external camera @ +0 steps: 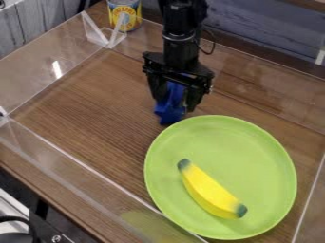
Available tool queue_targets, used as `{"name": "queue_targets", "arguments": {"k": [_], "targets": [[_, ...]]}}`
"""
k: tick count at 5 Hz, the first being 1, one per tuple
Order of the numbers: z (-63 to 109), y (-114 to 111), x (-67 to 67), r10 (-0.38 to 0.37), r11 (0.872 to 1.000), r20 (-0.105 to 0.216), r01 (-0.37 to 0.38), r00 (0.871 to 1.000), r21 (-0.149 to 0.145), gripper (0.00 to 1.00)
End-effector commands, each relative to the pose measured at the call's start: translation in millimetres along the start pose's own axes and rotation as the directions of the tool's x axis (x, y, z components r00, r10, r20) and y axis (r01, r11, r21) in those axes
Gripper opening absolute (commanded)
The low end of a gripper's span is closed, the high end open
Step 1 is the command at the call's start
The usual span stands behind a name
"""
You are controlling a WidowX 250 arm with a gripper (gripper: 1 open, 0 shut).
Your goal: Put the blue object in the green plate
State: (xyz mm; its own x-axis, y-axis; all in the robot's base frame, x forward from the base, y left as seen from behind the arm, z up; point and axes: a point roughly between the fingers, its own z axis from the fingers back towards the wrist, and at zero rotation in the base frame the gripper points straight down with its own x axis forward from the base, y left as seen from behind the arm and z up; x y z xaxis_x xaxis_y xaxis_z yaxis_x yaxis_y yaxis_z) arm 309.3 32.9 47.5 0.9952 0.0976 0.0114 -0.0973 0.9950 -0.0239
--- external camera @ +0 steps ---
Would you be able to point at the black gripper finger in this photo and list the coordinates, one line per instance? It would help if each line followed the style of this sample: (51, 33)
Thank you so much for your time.
(158, 86)
(194, 94)

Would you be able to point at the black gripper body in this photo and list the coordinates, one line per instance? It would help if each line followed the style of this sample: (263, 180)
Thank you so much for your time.
(194, 75)

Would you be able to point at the blue star-shaped block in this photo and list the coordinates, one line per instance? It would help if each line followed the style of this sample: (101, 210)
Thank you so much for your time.
(170, 109)

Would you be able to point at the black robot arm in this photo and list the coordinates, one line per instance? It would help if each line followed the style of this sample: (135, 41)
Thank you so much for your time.
(176, 63)

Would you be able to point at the green plate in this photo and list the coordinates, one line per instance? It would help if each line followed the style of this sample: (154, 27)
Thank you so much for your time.
(243, 158)

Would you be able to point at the yellow printed can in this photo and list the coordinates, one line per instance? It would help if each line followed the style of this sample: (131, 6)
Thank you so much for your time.
(125, 11)

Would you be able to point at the yellow toy banana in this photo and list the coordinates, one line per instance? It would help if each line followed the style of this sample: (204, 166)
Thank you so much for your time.
(207, 192)

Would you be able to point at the clear acrylic enclosure wall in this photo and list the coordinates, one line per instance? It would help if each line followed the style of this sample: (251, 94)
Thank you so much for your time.
(77, 125)

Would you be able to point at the clear acrylic corner bracket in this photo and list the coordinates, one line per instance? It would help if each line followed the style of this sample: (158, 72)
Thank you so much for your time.
(105, 37)

